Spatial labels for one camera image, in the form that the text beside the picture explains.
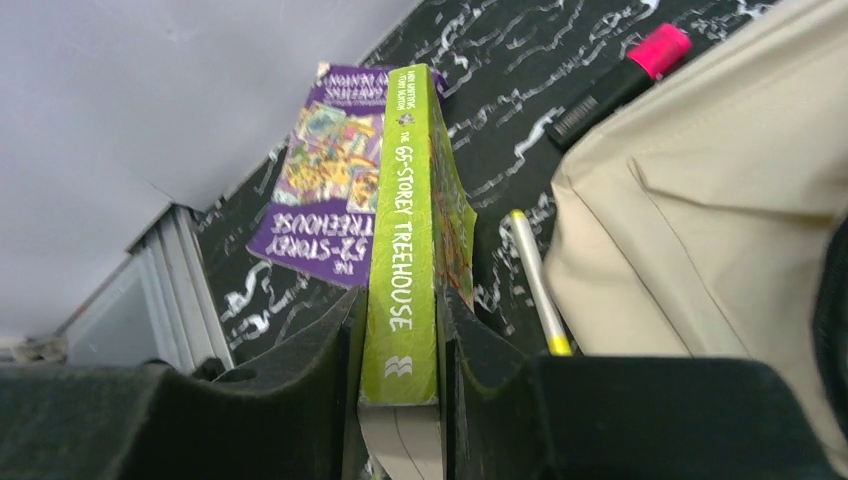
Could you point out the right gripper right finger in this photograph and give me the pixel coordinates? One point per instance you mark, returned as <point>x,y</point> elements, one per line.
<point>507,415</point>

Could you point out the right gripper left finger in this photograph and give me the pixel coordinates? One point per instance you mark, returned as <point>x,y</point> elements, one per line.
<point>289,413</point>

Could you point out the green treehouse book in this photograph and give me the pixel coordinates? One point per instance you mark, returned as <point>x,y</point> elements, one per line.
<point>423,242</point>

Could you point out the cream canvas student bag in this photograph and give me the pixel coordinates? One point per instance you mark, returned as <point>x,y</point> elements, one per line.
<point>709,217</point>

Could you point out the white yellow highlighter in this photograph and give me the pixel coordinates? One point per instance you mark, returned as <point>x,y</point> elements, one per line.
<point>552,326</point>

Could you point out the purple treehouse book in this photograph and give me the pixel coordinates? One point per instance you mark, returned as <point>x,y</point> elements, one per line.
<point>320,220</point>

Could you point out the pink black highlighter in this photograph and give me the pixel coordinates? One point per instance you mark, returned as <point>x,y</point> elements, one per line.
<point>638,71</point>

